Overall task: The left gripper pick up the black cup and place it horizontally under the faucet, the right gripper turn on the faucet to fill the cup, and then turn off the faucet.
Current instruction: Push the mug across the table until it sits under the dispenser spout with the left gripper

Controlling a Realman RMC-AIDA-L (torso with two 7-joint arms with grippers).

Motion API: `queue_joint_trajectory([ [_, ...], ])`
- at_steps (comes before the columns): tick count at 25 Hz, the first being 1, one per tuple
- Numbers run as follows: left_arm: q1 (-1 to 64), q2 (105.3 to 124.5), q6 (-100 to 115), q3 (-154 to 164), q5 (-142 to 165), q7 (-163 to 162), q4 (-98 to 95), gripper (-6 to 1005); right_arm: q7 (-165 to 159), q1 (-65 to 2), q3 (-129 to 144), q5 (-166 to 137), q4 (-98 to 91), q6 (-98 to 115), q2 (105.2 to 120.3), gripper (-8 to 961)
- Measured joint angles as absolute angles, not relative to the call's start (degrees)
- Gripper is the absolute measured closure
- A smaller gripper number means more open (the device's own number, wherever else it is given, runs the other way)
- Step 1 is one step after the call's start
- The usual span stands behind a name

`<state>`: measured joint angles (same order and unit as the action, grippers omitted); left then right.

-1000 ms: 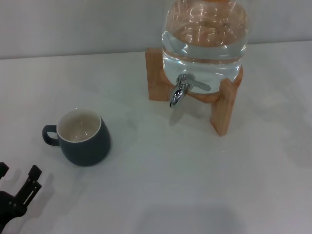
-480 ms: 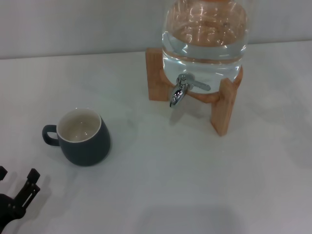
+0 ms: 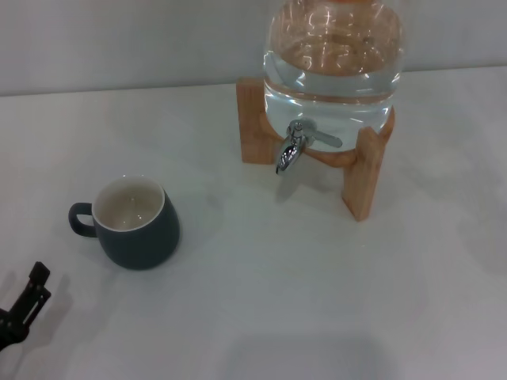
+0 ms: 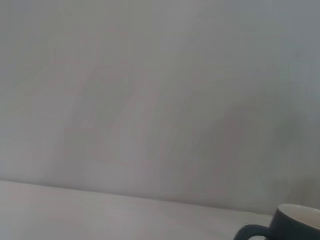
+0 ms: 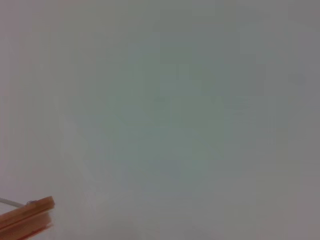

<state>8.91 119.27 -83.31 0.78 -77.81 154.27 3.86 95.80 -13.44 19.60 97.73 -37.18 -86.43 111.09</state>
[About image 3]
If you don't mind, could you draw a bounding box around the clear glass water dispenser jar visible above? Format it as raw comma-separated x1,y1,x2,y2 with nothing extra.
262,0,405,154

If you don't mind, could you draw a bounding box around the wooden dispenser stand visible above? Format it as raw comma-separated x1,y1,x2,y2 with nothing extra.
236,77,397,222

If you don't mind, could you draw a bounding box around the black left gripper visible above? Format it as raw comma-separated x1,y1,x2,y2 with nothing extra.
0,260,52,352

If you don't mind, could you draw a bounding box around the black ceramic cup white inside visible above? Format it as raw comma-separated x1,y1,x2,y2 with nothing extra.
67,176,181,271

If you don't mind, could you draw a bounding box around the chrome metal faucet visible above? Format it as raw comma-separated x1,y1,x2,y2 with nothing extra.
275,120,344,176

